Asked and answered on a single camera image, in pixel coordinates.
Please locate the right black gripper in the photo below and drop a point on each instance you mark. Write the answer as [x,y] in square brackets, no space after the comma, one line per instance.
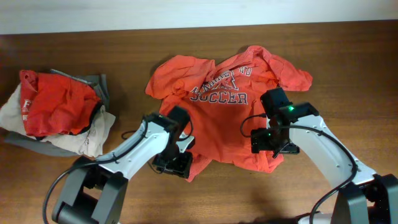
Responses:
[261,142]

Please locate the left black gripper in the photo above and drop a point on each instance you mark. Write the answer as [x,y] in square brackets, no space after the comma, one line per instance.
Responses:
[173,165]

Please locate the orange soccer t-shirt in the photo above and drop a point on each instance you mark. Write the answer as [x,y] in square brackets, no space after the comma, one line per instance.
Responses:
[223,101]

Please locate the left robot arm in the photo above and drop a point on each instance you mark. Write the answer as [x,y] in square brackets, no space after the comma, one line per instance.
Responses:
[94,190]

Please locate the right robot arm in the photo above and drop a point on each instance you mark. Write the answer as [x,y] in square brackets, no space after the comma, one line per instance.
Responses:
[358,194]

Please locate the beige folded shirt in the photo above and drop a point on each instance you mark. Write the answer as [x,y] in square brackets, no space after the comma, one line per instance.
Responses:
[93,137]

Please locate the grey folded shirt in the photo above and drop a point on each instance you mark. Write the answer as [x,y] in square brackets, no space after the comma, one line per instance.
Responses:
[102,90]

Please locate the red folded shirt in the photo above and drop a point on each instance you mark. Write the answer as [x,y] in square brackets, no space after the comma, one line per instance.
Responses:
[55,104]

